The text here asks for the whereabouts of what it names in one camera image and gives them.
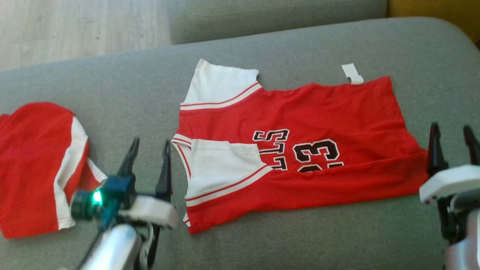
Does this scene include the yellow cushion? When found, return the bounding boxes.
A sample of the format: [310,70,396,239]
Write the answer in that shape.
[387,0,480,44]

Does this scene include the red shorts with white stripe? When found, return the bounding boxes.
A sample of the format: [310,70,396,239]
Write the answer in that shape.
[0,102,108,239]

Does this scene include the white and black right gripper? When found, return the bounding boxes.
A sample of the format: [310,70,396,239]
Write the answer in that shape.
[419,122,480,205]

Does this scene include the left camera cable teal plug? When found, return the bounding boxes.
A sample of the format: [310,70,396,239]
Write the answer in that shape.
[75,210,117,270]

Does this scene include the red white basketball jersey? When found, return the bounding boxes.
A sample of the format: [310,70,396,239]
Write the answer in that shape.
[171,58,429,236]

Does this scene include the grey fabric sofa seat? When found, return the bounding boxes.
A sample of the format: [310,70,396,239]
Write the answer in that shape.
[0,17,480,270]

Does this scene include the grey sofa back cushion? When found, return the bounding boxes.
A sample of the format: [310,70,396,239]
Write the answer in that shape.
[167,0,388,45]

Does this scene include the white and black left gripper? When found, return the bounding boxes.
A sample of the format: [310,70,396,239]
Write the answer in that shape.
[116,137,180,229]

